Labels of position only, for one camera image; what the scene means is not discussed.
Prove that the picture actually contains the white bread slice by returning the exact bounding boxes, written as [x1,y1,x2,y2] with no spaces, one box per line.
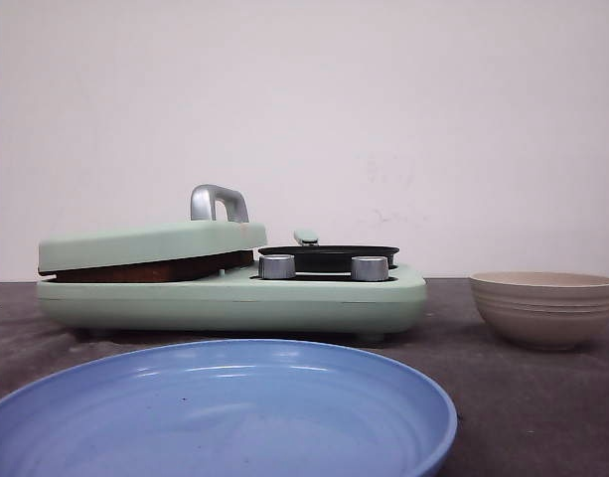
[40,250,253,283]

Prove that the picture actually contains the breakfast maker hinged lid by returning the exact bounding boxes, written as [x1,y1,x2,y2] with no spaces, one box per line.
[38,184,267,275]

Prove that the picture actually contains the beige ribbed bowl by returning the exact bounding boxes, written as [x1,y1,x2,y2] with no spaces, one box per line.
[469,271,609,350]

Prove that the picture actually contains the left silver control knob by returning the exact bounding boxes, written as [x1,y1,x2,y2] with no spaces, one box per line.
[258,254,297,280]

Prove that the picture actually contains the mint green breakfast maker base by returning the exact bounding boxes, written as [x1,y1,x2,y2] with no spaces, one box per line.
[37,264,427,335]

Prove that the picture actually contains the right silver control knob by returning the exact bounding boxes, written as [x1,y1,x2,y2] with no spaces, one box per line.
[351,255,389,282]

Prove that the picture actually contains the black round frying pan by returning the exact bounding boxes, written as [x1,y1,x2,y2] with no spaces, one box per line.
[258,229,399,273]

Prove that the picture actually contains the blue round plate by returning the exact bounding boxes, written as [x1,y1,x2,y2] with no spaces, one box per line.
[0,340,458,476]

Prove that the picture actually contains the silver control knob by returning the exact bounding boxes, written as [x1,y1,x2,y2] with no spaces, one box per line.
[258,254,297,280]
[351,255,389,282]

